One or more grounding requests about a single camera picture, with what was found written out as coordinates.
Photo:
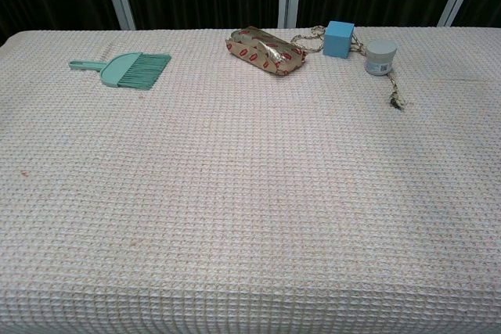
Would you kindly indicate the light blue cube block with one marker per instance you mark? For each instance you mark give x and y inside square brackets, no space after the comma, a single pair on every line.
[337,40]

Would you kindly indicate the mint green hand brush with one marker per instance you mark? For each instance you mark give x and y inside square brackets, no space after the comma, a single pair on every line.
[117,70]

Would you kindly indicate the pink waffle-weave table cloth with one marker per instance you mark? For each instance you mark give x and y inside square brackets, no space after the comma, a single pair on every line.
[219,201]

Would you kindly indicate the gold snack packet red print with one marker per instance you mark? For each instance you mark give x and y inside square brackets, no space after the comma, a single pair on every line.
[258,50]

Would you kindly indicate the small white lidded jar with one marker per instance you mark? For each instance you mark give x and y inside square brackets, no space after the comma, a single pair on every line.
[380,58]

